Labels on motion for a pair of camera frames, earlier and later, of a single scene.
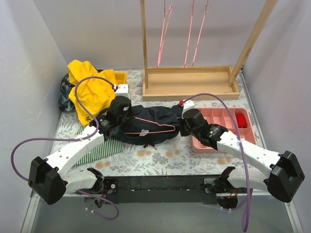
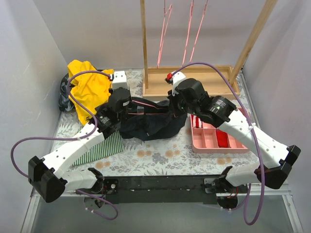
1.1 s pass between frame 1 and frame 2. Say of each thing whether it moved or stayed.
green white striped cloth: stayed
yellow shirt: stayed
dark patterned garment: stayed
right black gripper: moved
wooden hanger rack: stayed
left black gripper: stayed
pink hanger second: stayed
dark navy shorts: moved
